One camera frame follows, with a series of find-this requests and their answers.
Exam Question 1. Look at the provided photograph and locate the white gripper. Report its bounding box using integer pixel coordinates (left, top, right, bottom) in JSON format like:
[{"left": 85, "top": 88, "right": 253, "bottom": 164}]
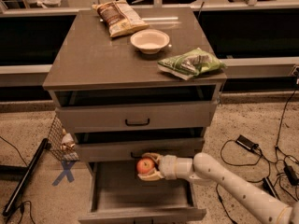
[{"left": 138, "top": 152, "right": 177, "bottom": 181}]

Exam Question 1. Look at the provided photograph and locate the red apple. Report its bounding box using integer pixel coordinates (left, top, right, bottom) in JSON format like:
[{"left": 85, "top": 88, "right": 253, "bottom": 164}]
[{"left": 136, "top": 158, "right": 155, "bottom": 175}]

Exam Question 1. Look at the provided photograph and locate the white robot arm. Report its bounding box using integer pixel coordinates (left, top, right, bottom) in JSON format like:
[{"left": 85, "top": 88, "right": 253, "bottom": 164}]
[{"left": 136, "top": 152, "right": 299, "bottom": 224}]

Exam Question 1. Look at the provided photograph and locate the middle drawer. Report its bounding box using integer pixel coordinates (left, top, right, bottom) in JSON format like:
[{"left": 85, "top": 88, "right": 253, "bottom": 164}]
[{"left": 75, "top": 138, "right": 205, "bottom": 162}]

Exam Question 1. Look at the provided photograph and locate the drawer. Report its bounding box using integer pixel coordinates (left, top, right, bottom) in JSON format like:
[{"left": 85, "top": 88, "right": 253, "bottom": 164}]
[
  {"left": 78, "top": 160, "right": 206, "bottom": 224},
  {"left": 56, "top": 101, "right": 217, "bottom": 133},
  {"left": 75, "top": 138, "right": 205, "bottom": 162}
]

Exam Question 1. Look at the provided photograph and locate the bottom drawer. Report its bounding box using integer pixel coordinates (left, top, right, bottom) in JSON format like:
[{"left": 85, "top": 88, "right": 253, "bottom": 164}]
[{"left": 78, "top": 160, "right": 206, "bottom": 224}]

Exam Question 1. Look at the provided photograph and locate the top drawer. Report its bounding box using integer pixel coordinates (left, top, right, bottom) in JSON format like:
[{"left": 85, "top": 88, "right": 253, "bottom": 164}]
[{"left": 56, "top": 101, "right": 217, "bottom": 133}]

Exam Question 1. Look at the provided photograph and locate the grey drawer cabinet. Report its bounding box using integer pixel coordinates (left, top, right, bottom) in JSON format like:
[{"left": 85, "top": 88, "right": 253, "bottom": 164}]
[{"left": 42, "top": 7, "right": 228, "bottom": 224}]

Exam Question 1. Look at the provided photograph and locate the black power adapter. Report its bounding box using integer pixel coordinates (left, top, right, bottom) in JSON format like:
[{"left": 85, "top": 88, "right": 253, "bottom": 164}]
[
  {"left": 236, "top": 135, "right": 259, "bottom": 151},
  {"left": 284, "top": 165, "right": 299, "bottom": 186}
]

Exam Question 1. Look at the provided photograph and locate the blue tape cross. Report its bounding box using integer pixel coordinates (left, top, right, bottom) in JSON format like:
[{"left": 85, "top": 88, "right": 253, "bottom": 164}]
[{"left": 52, "top": 161, "right": 75, "bottom": 186}]

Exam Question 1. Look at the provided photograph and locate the green snack bag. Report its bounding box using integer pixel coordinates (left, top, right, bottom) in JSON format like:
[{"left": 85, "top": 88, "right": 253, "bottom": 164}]
[{"left": 158, "top": 48, "right": 226, "bottom": 80}]

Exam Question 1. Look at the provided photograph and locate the black bar right floor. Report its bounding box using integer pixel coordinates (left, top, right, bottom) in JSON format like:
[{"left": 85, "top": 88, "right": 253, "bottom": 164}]
[{"left": 263, "top": 177, "right": 279, "bottom": 200}]

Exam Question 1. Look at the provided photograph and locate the black bar floor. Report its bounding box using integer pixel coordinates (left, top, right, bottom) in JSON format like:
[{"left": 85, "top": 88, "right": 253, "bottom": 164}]
[
  {"left": 263, "top": 177, "right": 279, "bottom": 200},
  {"left": 2, "top": 138, "right": 49, "bottom": 217}
]

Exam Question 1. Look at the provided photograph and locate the black bar left floor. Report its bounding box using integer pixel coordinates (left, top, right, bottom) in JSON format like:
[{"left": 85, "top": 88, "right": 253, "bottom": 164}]
[{"left": 2, "top": 138, "right": 49, "bottom": 217}]

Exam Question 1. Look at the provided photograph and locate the white bowl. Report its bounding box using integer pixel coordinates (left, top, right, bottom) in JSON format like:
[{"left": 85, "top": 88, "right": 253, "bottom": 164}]
[{"left": 130, "top": 29, "right": 170, "bottom": 54}]

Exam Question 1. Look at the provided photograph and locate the brown chip bag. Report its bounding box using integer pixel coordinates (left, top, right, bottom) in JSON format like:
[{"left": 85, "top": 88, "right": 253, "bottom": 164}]
[{"left": 92, "top": 0, "right": 149, "bottom": 38}]

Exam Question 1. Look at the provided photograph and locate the black floor cable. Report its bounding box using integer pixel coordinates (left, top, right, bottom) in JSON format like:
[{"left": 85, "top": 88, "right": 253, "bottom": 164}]
[{"left": 215, "top": 139, "right": 272, "bottom": 224}]

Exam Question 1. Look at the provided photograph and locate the wire mesh basket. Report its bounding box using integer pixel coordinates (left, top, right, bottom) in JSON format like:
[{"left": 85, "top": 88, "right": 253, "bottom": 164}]
[{"left": 48, "top": 117, "right": 78, "bottom": 161}]

